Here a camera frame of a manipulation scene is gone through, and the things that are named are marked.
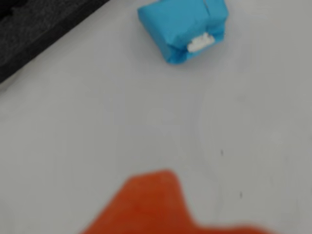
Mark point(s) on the dark grey foam strip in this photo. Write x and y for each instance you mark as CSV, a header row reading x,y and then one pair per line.
x,y
36,29

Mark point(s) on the blue paper wad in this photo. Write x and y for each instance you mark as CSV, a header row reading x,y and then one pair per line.
x,y
178,24

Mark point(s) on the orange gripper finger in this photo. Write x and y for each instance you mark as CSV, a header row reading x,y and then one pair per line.
x,y
151,207

